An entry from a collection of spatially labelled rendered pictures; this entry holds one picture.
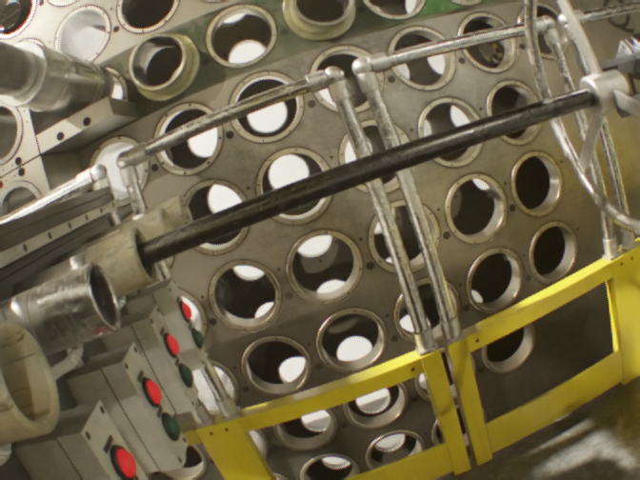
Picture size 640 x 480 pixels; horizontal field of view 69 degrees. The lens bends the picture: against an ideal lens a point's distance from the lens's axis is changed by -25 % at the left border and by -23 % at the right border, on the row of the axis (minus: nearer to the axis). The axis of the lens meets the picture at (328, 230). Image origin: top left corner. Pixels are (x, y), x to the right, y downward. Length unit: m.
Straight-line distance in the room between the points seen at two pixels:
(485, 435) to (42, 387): 1.23
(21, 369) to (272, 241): 1.72
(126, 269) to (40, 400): 0.30
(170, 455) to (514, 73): 1.86
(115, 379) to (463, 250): 1.65
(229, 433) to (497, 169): 1.35
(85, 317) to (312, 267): 2.25
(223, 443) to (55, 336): 0.92
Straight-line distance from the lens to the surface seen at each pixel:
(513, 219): 2.17
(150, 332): 0.78
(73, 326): 0.44
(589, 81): 0.69
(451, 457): 1.43
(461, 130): 0.61
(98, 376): 0.64
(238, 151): 1.97
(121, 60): 2.07
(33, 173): 1.77
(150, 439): 0.66
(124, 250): 0.59
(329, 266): 2.64
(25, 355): 0.32
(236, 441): 1.32
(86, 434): 0.48
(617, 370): 1.57
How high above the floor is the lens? 0.92
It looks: 10 degrees down
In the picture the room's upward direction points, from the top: 20 degrees counter-clockwise
